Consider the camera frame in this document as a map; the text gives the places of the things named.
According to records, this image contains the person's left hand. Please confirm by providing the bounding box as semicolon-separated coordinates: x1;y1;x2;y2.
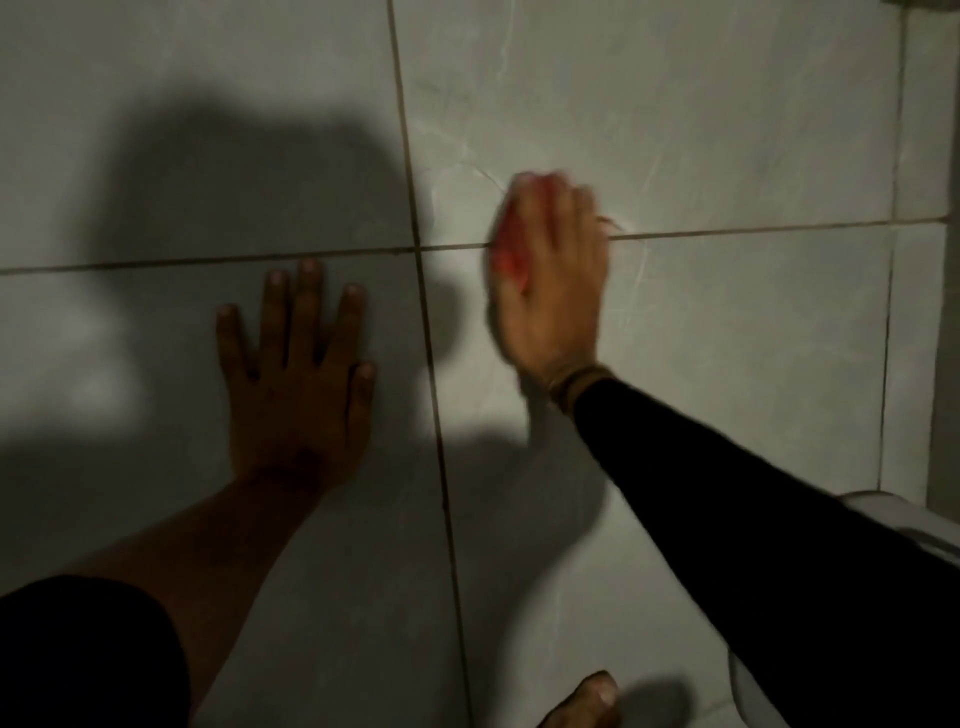
216;257;378;492

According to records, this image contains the person's right hand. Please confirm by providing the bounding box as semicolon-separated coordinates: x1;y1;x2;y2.
487;171;612;393

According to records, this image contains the red scrubbing sponge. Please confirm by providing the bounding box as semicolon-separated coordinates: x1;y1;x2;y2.
491;171;571;295

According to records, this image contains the person's left forearm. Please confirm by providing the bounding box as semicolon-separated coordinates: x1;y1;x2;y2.
0;468;331;728

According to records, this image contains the person's right forearm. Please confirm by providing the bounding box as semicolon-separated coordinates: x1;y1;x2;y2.
573;377;960;728

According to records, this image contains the white toilet bowl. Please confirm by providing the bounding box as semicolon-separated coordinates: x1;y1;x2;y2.
729;489;960;728

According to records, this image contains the brown cord bracelet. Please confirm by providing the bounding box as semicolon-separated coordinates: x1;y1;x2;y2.
546;363;618;415

